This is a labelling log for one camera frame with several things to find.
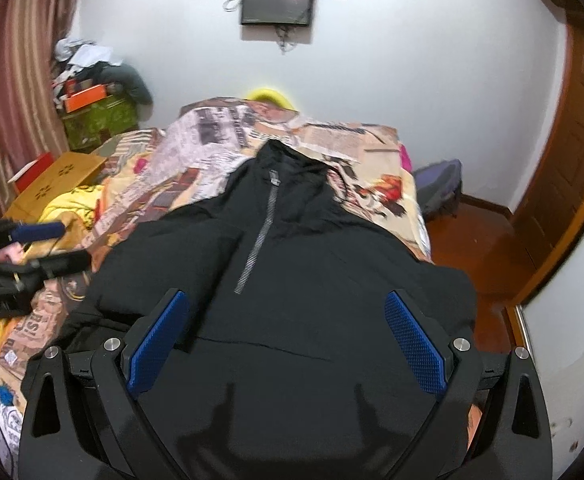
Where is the dark grey garment on pile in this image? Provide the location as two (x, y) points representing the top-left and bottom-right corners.
(94, 62), (153, 106)

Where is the striped red curtain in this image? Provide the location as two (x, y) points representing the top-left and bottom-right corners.
(0, 0), (77, 216)

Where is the newspaper print bed cover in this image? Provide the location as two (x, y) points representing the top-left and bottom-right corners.
(0, 99), (430, 406)

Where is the purple backpack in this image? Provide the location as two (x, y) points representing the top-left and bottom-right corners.
(412, 159), (462, 221)

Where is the yellow blanket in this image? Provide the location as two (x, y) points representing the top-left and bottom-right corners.
(0, 185), (103, 346)

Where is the wooden folding lap desk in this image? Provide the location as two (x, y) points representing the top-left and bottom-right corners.
(4, 152), (106, 222)

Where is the green camouflage storage box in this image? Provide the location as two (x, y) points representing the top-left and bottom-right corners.
(61, 94), (138, 153)

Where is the white crumpled paper pile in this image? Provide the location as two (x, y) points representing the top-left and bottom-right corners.
(54, 37), (123, 68)

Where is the yellow pillow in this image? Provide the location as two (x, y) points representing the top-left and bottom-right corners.
(245, 87), (295, 110)

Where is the orange shoe box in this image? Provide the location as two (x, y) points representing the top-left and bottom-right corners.
(64, 84), (106, 113)

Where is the black zip jacket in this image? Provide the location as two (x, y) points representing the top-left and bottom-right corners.
(57, 141), (476, 479)

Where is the red white box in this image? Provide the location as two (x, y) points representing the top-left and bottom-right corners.
(8, 152), (54, 194)

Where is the small black wall monitor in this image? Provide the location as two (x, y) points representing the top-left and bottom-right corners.
(241, 0), (314, 27)

